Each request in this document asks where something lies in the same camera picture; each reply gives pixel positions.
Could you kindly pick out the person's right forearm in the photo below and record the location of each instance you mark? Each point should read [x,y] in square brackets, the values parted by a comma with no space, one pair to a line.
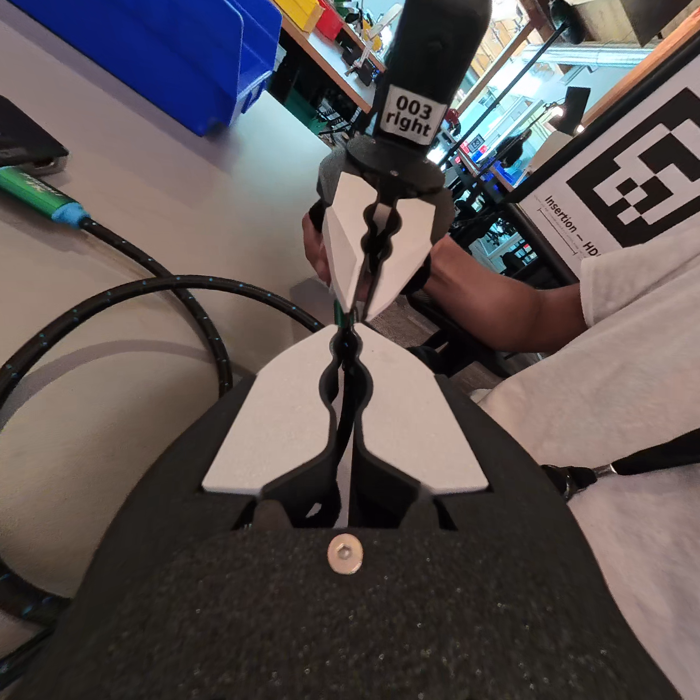
[508,306]

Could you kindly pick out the wooden workbench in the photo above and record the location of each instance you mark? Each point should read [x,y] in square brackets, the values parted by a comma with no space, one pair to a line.
[328,60]

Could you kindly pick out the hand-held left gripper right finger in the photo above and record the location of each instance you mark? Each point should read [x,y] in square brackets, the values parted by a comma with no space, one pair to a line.
[421,426]

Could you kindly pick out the white sign with black code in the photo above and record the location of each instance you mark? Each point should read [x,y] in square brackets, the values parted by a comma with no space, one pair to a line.
[552,219]

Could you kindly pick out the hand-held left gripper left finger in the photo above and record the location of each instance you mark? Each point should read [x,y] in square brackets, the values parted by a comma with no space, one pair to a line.
[268,426]

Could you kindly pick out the person's white shirt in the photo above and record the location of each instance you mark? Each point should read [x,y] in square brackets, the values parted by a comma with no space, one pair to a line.
[601,410]

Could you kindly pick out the black flat device with ports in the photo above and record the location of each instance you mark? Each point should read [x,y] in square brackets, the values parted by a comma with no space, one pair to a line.
[22,142]

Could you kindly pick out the blue plastic storage bin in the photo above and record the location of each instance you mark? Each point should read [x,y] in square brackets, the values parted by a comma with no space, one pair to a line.
[262,44]
[136,49]

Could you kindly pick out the grey desk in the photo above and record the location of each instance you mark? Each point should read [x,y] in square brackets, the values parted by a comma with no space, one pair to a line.
[164,180]

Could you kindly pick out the yellow bin on workbench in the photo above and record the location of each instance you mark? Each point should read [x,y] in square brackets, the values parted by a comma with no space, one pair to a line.
[298,13]

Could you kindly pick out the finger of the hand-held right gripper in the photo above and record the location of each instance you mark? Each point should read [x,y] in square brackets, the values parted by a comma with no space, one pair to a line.
[413,235]
[344,235]

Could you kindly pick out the person's right hand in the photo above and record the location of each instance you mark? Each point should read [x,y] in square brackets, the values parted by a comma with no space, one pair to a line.
[314,251]

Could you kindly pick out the red bin on workbench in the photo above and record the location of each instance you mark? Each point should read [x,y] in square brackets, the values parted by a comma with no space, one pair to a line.
[331,19]

